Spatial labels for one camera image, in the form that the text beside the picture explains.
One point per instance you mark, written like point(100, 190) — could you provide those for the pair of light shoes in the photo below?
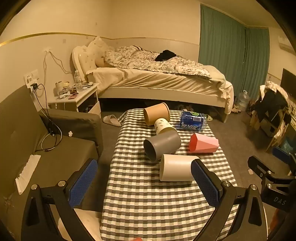
point(236, 109)

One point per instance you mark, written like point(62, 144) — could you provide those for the plaid cloth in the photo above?
point(275, 87)

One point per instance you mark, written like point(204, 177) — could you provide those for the black charger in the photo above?
point(34, 86)

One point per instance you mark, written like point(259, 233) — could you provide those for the cream pillow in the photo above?
point(98, 49)

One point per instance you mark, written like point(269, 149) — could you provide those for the grey cup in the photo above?
point(164, 142)

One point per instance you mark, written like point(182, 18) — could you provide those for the plain white cup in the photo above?
point(175, 167)

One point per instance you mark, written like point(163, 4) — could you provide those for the white tissue paper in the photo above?
point(29, 170)

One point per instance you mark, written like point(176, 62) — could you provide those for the large water jug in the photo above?
point(242, 100)

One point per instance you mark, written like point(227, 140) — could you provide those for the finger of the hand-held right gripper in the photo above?
point(260, 165)

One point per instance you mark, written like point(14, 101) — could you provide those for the dark olive sofa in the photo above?
point(27, 129)

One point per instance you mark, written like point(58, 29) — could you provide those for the pink faceted cup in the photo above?
point(204, 143)

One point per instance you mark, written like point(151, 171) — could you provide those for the white air conditioner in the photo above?
point(285, 45)

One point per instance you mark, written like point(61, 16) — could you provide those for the black jacket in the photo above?
point(272, 104)

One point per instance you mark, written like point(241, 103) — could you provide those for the clear water bottle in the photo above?
point(78, 80)

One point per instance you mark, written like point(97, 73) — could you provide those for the checkered tablecloth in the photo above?
point(150, 199)

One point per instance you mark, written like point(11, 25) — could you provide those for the floral quilt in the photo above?
point(148, 59)

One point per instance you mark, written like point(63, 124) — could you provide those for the green curtain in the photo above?
point(226, 44)

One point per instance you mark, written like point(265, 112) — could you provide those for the blue box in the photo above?
point(279, 151)

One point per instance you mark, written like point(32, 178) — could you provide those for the black cloth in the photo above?
point(165, 55)

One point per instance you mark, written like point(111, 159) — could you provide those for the wall power outlet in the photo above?
point(31, 76)

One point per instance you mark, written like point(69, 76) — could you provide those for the black television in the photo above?
point(289, 81)

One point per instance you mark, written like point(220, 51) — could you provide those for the cosmetics clutter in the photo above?
point(67, 89)

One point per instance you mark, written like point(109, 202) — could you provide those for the white patterned cup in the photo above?
point(163, 125)

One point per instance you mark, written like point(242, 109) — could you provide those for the white bed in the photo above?
point(143, 81)

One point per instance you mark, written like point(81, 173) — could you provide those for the white nightstand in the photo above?
point(84, 97)

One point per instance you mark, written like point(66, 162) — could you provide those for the wooden chair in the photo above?
point(276, 129)

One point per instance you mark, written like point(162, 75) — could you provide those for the beige slipper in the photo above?
point(111, 120)

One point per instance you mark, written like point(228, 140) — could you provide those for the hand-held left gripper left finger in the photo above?
point(83, 183)

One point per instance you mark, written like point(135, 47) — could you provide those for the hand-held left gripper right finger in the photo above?
point(204, 185)

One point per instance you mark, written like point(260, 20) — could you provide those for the brown cup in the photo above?
point(155, 113)

